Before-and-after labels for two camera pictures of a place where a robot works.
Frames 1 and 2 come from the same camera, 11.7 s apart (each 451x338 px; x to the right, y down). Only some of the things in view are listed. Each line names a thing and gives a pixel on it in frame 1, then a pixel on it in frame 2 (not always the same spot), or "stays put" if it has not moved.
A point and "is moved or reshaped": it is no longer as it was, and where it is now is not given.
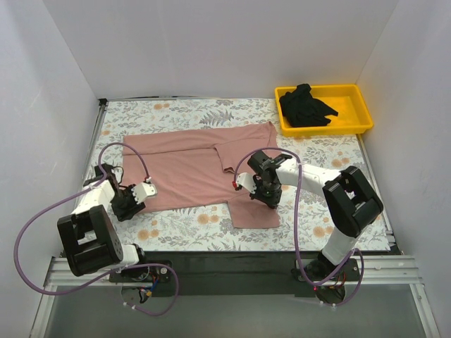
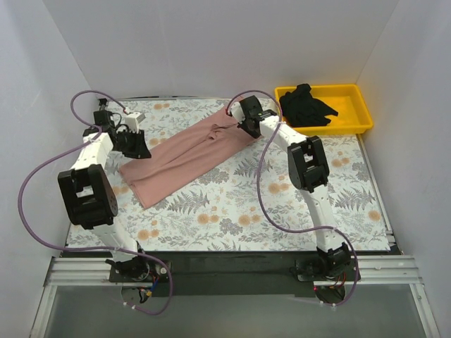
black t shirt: [301, 110] stays put
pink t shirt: [199, 166] is moved or reshaped
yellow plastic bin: [348, 101] stays put
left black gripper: [126, 205] -> [132, 143]
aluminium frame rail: [400, 270] stays put
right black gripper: [269, 194] -> [244, 126]
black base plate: [236, 273] stays put
